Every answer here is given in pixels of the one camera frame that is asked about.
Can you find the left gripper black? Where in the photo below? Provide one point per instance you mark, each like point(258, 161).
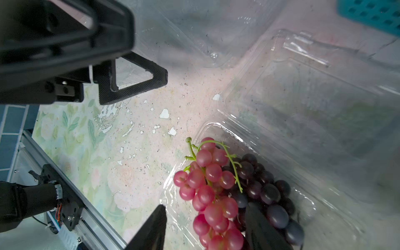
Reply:
point(44, 43)

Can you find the aluminium front rail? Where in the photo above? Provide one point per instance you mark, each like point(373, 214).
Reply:
point(93, 232)

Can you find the clear clamshell container far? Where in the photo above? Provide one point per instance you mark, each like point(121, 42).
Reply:
point(208, 34)

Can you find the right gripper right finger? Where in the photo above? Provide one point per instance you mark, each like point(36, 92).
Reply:
point(260, 234)

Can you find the red grape bunch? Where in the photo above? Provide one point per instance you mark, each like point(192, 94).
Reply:
point(212, 171)

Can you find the dark purple grape bunch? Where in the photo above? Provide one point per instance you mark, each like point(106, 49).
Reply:
point(258, 187)

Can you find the clear clamshell container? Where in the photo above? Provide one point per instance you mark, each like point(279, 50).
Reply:
point(326, 120)
point(208, 34)

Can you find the teal plastic basket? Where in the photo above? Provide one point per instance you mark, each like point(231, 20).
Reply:
point(383, 15)

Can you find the clear clamshell container right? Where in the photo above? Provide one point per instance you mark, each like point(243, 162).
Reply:
point(326, 120)

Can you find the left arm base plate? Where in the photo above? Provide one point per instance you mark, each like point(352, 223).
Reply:
point(53, 191)

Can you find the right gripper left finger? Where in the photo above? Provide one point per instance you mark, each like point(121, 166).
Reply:
point(151, 235)

